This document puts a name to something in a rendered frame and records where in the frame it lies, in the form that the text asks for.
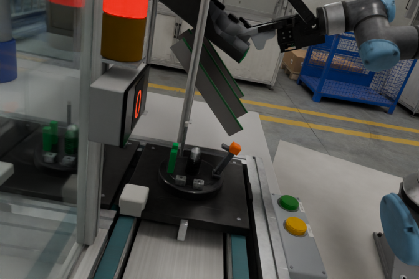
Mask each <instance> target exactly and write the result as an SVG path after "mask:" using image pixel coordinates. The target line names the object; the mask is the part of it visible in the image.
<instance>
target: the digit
mask: <svg viewBox="0 0 419 279"><path fill-rule="evenodd" d="M144 78H145V76H143V78H142V79H141V80H140V81H139V83H138V84H137V86H136V91H135V103H134V109H133V121H132V129H133V127H134V126H135V124H136V122H137V120H138V119H139V117H140V112H141V105H142V95H143V84H144Z"/></svg>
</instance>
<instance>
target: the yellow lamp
mask: <svg viewBox="0 0 419 279"><path fill-rule="evenodd" d="M145 26H146V18H132V17H123V16H117V15H113V14H109V13H107V12H104V13H102V37H101V50H100V54H101V56H102V57H105V58H106V59H110V60H115V61H119V62H137V61H139V60H141V59H142V55H143V43H144V37H145Z"/></svg>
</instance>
